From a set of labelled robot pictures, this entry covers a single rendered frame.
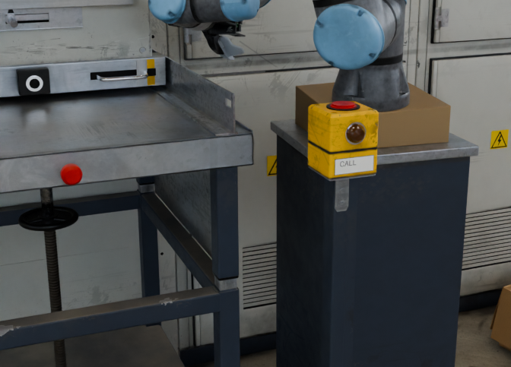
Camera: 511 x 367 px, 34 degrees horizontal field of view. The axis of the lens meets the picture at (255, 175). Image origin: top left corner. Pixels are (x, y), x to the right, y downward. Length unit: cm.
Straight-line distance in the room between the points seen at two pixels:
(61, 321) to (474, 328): 147
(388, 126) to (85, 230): 86
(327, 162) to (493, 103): 131
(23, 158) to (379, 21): 62
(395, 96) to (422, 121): 8
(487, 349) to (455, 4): 97
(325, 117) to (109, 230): 102
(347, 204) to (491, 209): 135
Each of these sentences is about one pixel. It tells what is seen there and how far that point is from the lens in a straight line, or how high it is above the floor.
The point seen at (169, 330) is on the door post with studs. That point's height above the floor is 12.
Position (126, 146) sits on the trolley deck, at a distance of 133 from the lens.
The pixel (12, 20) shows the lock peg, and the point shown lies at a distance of 163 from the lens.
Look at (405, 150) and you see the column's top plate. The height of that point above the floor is 75.
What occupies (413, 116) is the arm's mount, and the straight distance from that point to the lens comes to 160.
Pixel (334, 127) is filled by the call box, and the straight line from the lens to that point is 118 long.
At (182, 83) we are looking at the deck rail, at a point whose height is 86.
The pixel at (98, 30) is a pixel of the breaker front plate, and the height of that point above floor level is 96.
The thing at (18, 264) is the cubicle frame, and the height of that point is 37.
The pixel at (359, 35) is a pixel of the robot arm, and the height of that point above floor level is 98.
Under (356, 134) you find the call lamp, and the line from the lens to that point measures 119.
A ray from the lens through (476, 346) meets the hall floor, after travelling 248.
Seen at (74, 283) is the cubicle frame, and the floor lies 30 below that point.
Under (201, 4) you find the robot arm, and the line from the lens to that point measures 153.
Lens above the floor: 116
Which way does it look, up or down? 17 degrees down
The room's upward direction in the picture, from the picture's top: straight up
